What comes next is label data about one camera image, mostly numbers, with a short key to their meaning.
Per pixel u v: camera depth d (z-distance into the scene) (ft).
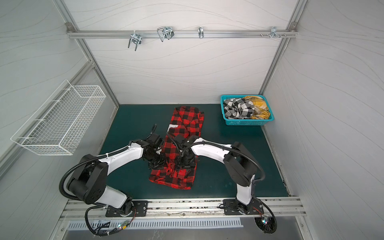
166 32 2.51
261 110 3.39
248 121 3.32
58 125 2.22
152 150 2.44
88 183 1.42
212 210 2.41
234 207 2.39
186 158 2.35
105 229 2.22
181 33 2.55
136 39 2.60
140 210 2.42
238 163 1.55
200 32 2.57
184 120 3.54
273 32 2.51
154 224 2.30
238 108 3.53
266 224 2.37
